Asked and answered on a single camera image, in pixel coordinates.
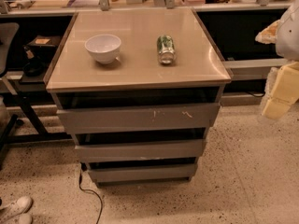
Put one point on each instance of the grey top drawer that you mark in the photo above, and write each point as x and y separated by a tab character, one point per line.
138	118

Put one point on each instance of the white sneaker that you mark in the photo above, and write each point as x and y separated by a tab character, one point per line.
21	219
15	208

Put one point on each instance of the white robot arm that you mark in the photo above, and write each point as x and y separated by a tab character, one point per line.
284	34

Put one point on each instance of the black box with label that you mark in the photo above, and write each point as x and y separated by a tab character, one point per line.
45	41

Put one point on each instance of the grey middle drawer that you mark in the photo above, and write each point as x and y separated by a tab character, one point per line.
141	151

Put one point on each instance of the white ceramic bowl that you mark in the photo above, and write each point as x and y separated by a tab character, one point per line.
103	48

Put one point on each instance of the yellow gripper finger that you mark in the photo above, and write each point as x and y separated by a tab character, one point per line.
281	91

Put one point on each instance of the grey bottom drawer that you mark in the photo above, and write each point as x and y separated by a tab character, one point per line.
111	175

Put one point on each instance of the grey drawer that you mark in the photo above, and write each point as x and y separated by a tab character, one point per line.
141	151
138	118
111	175

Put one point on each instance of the grey drawer cabinet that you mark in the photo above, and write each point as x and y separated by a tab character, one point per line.
135	77

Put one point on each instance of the grey office chair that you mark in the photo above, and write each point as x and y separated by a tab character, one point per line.
8	31

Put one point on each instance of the green soda can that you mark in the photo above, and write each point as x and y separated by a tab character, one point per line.
166	49

